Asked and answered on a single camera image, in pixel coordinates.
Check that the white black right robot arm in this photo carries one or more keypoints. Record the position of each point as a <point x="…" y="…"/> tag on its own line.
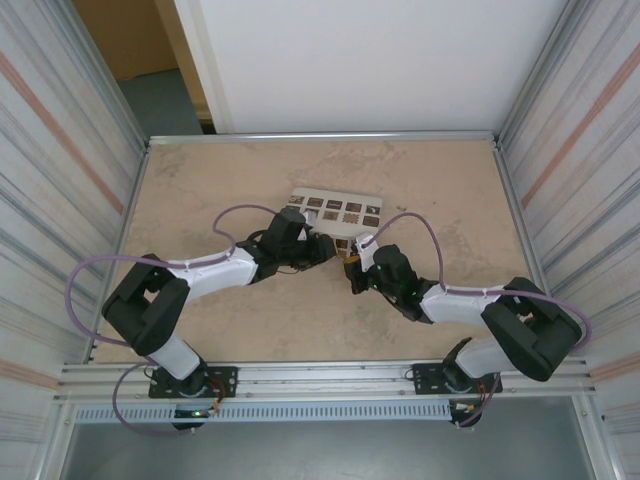
<point x="450" y="310"/>

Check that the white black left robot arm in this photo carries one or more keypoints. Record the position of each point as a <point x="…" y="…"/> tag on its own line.
<point x="215" y="272"/>

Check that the grey metal shelf sheet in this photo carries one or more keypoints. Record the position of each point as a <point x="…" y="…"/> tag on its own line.
<point x="320" y="452"/>

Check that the corrugated striped right side panel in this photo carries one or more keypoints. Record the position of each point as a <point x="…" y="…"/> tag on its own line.
<point x="590" y="175"/>

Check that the corrugated striped panel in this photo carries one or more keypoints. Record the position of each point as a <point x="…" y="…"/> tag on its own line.
<point x="590" y="175"/>
<point x="45" y="175"/>

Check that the corrugated striped left side panel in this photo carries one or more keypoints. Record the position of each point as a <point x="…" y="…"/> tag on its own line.
<point x="45" y="175"/>

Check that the brown cardboard box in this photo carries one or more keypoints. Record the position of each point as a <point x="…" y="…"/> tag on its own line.
<point x="125" y="35"/>

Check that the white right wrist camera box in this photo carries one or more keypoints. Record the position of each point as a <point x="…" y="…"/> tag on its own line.
<point x="365" y="250"/>

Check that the aluminium table edge rail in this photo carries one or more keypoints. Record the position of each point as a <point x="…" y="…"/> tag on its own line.
<point x="320" y="137"/>

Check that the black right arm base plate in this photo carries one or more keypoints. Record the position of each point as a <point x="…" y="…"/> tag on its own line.
<point x="425" y="377"/>

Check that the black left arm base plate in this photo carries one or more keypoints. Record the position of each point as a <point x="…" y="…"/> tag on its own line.
<point x="225" y="382"/>

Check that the aluminium left frame post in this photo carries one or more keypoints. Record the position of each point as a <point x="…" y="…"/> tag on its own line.
<point x="107" y="75"/>

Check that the aluminium frame post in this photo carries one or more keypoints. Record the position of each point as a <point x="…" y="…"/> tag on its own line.
<point x="107" y="75"/>
<point x="542" y="70"/>

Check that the aluminium right frame post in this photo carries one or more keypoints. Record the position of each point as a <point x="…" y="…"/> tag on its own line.
<point x="542" y="70"/>

